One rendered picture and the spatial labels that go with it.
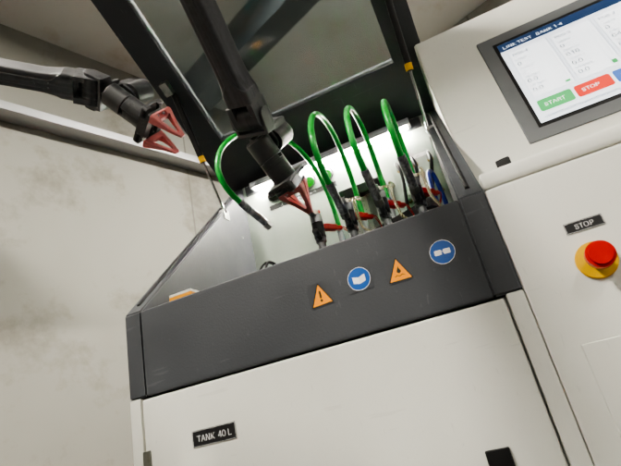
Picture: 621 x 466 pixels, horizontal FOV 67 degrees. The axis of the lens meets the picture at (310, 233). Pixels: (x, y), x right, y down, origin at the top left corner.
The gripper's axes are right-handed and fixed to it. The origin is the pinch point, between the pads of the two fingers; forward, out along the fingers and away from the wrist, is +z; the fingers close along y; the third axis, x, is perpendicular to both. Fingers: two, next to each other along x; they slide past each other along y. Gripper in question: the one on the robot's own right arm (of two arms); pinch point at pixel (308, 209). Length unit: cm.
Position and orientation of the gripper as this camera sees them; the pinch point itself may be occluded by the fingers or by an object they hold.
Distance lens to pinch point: 108.5
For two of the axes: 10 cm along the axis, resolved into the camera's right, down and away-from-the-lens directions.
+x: -7.6, 4.1, 5.0
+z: 5.8, 7.7, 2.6
